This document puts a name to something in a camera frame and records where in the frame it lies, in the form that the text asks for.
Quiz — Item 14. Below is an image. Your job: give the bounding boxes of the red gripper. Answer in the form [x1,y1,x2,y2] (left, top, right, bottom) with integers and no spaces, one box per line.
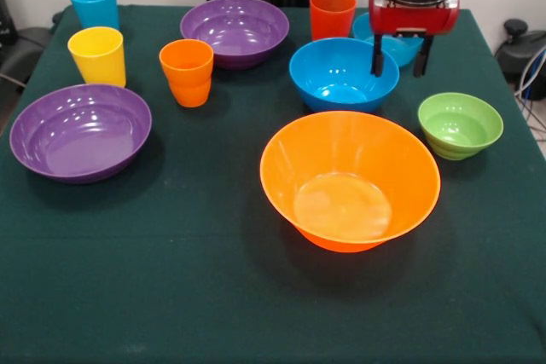
[368,0,461,78]

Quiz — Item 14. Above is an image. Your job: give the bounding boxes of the large blue bowl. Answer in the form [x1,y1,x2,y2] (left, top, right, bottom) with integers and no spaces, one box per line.
[288,37,400,113]

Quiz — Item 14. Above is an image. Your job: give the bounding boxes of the small light blue bowl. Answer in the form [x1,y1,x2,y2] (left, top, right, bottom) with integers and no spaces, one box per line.
[351,12,426,69]

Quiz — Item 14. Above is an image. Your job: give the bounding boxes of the red cup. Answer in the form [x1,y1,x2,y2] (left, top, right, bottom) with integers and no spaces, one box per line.
[309,0,358,41]

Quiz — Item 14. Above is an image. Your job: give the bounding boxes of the green bowl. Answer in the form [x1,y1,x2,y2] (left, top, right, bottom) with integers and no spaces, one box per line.
[417,91,505,162]

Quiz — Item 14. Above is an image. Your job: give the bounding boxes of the large orange bowl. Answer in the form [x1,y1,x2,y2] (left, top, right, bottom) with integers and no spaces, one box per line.
[259,110,442,254]

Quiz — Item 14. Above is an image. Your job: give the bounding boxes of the black floor base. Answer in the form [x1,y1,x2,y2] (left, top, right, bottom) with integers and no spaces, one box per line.
[494,18,546,84]

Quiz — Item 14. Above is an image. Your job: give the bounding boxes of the purple bowl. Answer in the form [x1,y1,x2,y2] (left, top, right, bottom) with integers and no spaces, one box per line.
[179,0,291,71]
[9,84,154,185]

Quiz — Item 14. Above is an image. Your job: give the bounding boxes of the orange cup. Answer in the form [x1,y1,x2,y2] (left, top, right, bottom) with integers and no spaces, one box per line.
[159,38,215,108]

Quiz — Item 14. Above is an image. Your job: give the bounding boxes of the yellow cup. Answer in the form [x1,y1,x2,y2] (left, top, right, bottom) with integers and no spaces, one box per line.
[67,26,127,89]

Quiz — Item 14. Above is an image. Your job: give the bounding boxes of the dark green tablecloth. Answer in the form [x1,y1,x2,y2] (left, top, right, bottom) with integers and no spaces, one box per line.
[0,4,546,364]

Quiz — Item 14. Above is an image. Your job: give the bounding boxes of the blue cup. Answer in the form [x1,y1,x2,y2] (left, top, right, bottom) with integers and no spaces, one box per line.
[67,0,120,32]

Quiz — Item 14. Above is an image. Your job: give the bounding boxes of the bundle of cables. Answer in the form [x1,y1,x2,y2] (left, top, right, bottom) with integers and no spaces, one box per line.
[514,46,546,143]

